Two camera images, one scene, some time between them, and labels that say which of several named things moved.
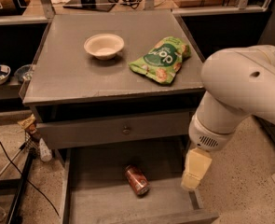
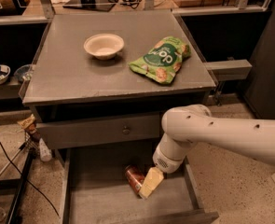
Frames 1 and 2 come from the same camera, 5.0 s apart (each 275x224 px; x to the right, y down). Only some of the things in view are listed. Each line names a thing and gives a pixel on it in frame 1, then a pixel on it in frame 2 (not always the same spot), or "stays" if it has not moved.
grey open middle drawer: x=96 y=189 stays
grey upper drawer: x=118 y=131 stays
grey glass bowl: x=24 y=72 stays
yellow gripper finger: x=190 y=181 → x=145 y=190
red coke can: x=137 y=179 stays
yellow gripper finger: x=198 y=162 → x=153 y=179
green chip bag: x=163 y=60 stays
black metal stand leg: x=16 y=216 stays
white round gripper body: x=206 y=134 → x=163 y=161
